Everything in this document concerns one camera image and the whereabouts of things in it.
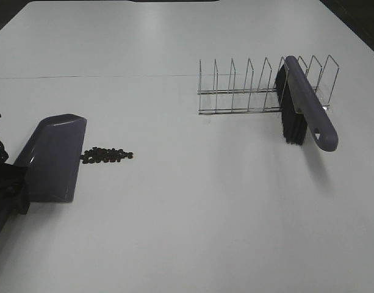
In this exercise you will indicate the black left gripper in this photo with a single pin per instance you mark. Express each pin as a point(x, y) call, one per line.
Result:
point(13, 178)

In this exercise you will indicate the purple plastic dustpan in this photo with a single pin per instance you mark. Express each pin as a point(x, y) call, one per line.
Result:
point(52, 157)

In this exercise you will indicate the pile of coffee beans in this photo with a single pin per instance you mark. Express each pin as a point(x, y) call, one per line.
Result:
point(105, 155)

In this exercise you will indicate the purple brush with black bristles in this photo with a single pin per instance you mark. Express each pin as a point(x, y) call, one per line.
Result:
point(301, 109)

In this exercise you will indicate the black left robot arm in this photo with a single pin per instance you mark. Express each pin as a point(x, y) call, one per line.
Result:
point(6, 198)

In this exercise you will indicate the chrome wire dish rack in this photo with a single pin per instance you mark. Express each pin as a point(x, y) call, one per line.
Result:
point(253, 90)

